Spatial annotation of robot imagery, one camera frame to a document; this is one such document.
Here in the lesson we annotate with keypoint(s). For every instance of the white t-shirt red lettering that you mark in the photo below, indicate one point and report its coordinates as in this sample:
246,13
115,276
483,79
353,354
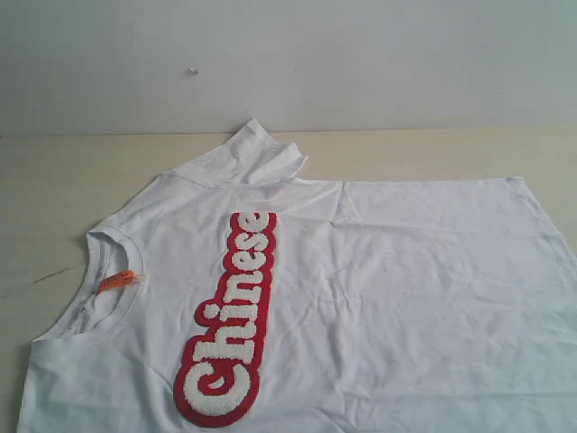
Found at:
275,304

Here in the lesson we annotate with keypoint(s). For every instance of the orange neck tag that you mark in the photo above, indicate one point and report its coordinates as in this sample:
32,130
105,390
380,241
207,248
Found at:
119,280

